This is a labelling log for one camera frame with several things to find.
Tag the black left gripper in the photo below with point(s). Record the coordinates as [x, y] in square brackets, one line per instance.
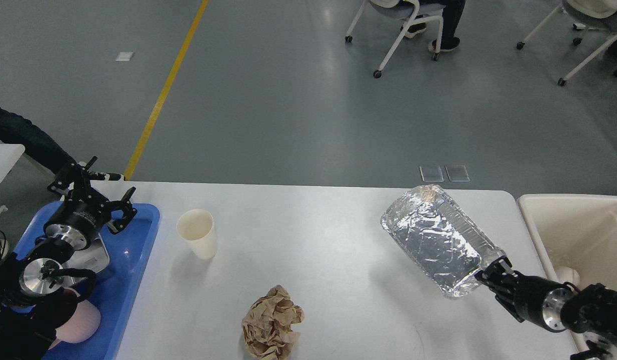
[78, 221]

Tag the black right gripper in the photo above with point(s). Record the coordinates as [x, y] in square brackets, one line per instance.
[527, 298]

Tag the steel rectangular container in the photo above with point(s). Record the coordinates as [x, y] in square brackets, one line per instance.
[95, 258]

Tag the aluminium foil tray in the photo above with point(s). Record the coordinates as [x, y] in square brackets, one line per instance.
[440, 238]

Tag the pink mug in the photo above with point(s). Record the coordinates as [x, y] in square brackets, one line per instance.
[73, 322]

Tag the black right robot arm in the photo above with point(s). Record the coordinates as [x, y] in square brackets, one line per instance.
[592, 313]

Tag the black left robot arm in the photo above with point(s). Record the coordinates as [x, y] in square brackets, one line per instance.
[40, 290]

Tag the white cup in bin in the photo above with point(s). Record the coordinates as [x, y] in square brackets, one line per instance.
[565, 274]

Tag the blue plastic tray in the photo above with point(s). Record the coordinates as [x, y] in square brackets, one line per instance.
[129, 252]

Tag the cream paper cup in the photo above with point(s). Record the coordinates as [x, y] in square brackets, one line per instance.
[197, 228]

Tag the white side table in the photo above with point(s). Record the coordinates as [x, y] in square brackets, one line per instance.
[9, 155]

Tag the cream plastic bin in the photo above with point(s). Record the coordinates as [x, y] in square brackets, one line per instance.
[578, 231]

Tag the crumpled brown paper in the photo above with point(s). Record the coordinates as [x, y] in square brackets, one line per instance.
[267, 326]

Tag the seated person dark trousers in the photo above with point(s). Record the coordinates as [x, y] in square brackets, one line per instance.
[451, 14]

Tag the white office chair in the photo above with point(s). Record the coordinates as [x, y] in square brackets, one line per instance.
[412, 13]

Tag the white chair at right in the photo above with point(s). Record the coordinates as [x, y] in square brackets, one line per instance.
[591, 15]

